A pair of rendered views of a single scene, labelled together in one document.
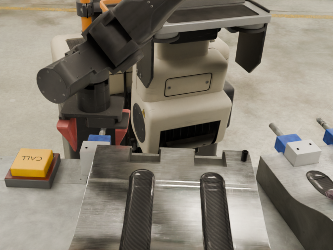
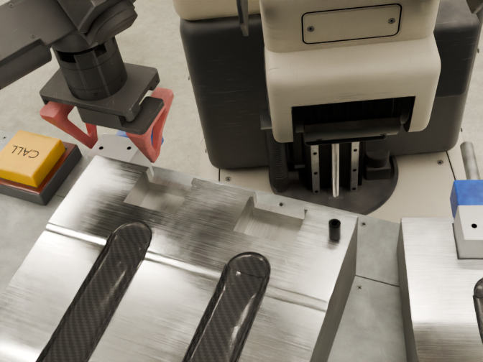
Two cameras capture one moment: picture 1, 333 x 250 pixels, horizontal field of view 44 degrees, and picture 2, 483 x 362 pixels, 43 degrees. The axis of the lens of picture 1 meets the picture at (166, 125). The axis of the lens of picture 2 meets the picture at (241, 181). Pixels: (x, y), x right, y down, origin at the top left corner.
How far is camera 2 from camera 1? 0.33 m
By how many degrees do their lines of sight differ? 27
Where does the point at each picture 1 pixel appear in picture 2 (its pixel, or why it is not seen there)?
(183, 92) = (342, 36)
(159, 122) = (287, 93)
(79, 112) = (65, 97)
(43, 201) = (26, 227)
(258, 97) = not seen: outside the picture
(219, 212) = (229, 344)
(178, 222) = (144, 349)
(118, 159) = (111, 194)
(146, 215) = (103, 318)
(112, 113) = (116, 105)
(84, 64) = (19, 28)
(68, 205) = not seen: hidden behind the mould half
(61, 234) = not seen: hidden behind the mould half
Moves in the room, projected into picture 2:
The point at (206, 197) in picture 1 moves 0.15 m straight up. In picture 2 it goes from (222, 305) to (187, 181)
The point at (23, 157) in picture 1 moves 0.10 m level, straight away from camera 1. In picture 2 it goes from (14, 148) to (31, 90)
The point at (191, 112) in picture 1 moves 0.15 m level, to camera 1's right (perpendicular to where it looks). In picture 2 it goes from (350, 80) to (473, 100)
